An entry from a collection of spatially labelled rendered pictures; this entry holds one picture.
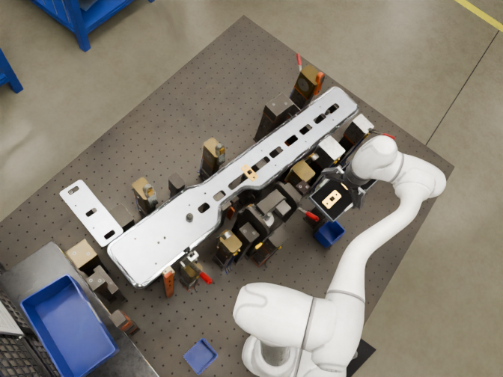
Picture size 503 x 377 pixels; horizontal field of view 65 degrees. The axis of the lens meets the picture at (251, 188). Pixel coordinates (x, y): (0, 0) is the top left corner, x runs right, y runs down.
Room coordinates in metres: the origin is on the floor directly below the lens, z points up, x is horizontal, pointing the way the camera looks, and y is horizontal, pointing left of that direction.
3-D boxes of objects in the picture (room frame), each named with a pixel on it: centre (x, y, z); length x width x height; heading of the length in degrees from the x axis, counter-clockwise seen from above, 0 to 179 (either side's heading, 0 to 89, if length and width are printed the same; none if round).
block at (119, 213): (0.39, 0.45, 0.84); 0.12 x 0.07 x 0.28; 65
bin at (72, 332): (-0.05, 0.35, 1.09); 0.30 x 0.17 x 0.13; 60
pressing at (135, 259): (0.82, 0.04, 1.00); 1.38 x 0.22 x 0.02; 155
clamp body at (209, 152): (0.82, 0.23, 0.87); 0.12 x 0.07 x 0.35; 65
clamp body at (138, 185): (0.52, 0.41, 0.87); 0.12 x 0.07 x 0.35; 65
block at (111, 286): (0.14, 0.35, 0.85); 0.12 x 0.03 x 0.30; 65
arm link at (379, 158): (0.76, -0.33, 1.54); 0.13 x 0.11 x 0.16; 94
